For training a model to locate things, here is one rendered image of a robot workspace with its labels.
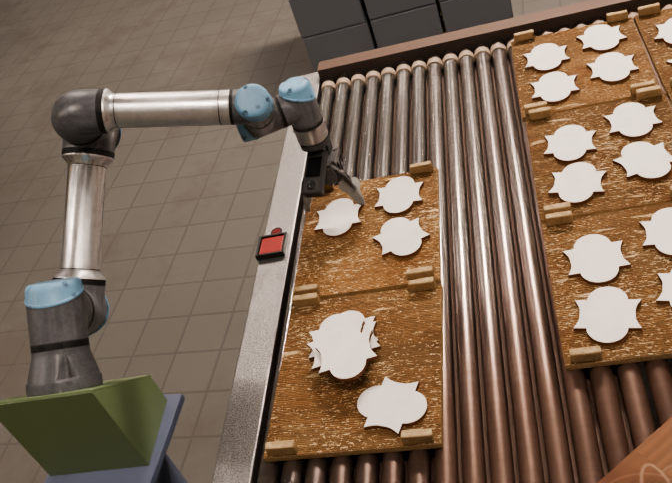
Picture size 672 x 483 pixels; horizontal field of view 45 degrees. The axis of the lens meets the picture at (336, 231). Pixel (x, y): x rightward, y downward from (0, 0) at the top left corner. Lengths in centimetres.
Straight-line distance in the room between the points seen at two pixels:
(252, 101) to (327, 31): 260
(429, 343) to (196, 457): 146
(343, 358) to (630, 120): 96
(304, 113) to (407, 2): 242
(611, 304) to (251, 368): 77
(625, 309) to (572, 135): 59
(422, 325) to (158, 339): 189
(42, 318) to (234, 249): 202
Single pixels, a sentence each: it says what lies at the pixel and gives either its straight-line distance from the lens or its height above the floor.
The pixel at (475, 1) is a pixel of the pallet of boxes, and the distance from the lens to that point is 426.
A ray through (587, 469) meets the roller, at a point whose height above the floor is 92.
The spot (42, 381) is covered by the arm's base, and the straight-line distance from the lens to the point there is 173.
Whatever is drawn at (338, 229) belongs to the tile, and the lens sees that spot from 201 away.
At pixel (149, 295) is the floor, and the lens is 368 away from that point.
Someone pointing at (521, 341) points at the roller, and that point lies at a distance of 168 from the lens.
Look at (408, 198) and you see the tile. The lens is 203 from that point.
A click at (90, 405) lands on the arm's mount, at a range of 170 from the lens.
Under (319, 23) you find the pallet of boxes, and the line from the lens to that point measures 427.
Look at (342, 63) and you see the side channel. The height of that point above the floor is 95.
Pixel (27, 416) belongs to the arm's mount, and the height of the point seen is 108.
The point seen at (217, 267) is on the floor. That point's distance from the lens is 362.
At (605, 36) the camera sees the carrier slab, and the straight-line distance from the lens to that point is 249.
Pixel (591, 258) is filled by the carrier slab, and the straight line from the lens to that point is 178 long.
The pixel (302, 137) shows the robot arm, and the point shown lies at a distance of 190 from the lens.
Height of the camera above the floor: 219
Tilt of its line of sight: 38 degrees down
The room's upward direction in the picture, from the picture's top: 21 degrees counter-clockwise
